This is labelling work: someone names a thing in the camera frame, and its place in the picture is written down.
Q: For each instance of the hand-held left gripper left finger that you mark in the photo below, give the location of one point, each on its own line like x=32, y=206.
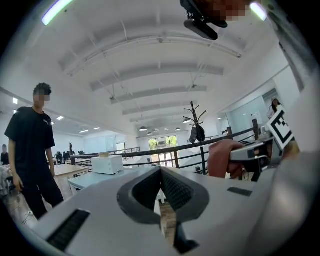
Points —
x=100, y=212

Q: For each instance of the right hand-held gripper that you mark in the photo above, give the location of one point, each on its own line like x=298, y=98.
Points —
x=281, y=127

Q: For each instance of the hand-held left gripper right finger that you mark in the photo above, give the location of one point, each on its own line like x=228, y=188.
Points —
x=220, y=212

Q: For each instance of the person's right forearm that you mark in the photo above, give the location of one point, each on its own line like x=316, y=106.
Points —
x=291, y=150

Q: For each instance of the dark jacket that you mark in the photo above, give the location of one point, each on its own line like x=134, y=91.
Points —
x=197, y=135

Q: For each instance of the white microwave oven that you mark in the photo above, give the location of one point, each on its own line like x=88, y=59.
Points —
x=107, y=163

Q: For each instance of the wooden table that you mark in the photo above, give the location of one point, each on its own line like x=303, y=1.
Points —
x=67, y=170

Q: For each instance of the stack of beige plates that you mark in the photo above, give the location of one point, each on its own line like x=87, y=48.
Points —
x=103, y=155

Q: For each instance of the black coat rack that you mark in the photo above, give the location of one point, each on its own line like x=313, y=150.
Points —
x=193, y=107

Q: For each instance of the group of ceiling panel lights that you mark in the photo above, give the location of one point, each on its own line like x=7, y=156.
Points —
x=60, y=117

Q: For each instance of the ceiling strip light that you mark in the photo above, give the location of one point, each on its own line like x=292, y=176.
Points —
x=57, y=11
x=258, y=11

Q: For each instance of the person's head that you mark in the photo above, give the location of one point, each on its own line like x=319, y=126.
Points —
x=232, y=10

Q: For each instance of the glass window wall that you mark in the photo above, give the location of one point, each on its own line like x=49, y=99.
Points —
x=162, y=145

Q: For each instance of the black head-worn camera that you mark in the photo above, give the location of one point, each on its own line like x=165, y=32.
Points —
x=200, y=25

